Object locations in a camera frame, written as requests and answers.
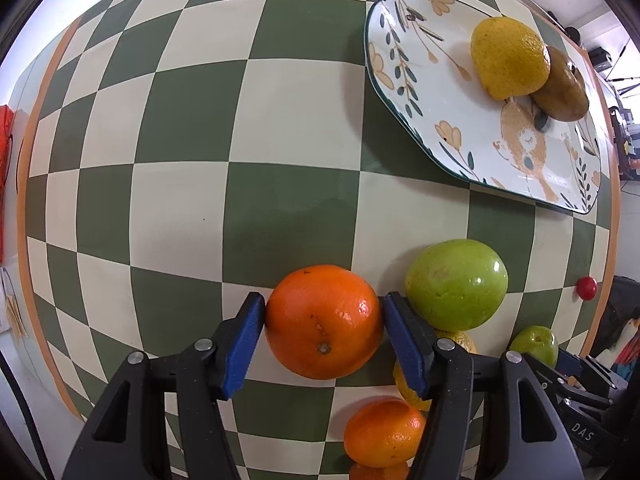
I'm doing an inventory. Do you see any large yellow orange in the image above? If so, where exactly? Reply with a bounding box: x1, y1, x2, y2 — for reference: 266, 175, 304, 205
470, 16, 551, 101

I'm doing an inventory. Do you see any small yellow lemon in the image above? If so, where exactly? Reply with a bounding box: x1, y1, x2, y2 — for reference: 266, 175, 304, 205
393, 330, 477, 413

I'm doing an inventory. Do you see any orange mandarin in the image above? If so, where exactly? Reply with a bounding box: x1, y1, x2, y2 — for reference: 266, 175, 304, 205
265, 264, 383, 380
343, 398, 426, 468

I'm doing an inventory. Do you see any green white checkered tablecloth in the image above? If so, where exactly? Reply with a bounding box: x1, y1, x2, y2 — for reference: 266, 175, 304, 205
4, 0, 620, 419

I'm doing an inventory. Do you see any red cherry tomato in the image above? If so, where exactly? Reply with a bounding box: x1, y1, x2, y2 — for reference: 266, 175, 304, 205
575, 275, 599, 301

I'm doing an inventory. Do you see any yellow snack box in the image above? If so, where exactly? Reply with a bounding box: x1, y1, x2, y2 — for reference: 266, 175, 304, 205
1, 266, 28, 340

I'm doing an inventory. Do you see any red plastic bag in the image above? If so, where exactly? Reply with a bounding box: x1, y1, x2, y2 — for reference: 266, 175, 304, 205
0, 105, 14, 261

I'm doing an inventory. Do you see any small green apple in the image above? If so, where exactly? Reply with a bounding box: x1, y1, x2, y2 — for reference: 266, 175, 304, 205
509, 325, 559, 368

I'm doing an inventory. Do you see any dark red apple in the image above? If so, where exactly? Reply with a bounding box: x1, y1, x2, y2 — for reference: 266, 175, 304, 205
530, 46, 589, 122

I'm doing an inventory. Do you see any large green apple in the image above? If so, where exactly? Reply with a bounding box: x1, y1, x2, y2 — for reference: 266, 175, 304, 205
405, 240, 509, 333

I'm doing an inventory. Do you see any floral oval ceramic plate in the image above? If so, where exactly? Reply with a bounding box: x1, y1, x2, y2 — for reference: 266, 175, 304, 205
364, 0, 601, 214

